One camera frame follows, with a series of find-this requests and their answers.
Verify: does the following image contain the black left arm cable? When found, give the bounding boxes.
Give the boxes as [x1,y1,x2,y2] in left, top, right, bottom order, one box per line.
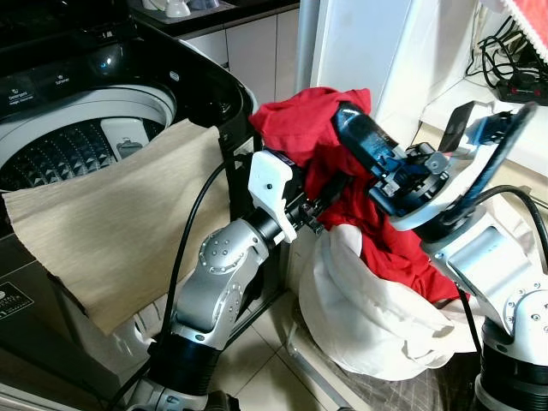
[103,161,230,411]

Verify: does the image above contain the tangled black power cords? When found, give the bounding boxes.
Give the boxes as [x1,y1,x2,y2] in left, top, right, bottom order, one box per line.
[467,15,540,86]

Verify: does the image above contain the white cup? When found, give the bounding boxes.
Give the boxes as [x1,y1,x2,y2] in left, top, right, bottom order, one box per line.
[163,0,194,19]

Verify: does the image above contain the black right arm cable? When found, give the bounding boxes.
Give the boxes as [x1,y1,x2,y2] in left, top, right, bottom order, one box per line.
[445,103,548,268]

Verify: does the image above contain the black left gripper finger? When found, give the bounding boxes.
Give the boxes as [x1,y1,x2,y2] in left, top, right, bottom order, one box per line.
[319,174,354,222]

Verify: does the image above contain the white kitchen cabinet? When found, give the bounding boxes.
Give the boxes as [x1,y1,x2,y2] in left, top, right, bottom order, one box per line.
[128,0,302,105]

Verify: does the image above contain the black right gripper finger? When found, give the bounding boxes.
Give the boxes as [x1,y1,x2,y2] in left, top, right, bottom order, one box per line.
[331,101,405,172]

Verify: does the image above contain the beige woven cloth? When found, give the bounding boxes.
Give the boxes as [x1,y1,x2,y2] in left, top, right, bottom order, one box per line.
[0,118,234,337]

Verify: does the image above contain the dark patterned floor rug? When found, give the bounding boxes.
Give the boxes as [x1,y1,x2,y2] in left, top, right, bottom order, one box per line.
[338,349,482,411]

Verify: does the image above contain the red towel with white fringe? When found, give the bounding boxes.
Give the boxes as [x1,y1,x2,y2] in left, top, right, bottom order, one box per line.
[499,0,548,63]

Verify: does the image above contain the red garment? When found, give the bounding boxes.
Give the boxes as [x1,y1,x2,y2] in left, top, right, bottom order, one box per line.
[250,86,463,306]

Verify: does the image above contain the white fabric laundry bag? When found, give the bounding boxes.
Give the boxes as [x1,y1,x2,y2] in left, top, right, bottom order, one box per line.
[295,224,482,383]

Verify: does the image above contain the black top-load washing machine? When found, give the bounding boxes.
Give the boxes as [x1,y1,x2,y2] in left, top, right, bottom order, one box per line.
[0,17,288,403]

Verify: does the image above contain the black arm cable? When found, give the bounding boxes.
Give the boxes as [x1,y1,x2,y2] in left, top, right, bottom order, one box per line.
[103,161,230,411]
[445,103,548,268]

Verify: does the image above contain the black power strip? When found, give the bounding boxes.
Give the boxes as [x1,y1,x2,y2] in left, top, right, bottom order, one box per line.
[495,77,548,105]

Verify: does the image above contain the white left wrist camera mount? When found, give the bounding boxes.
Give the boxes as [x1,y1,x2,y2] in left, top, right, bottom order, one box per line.
[247,149,302,244]

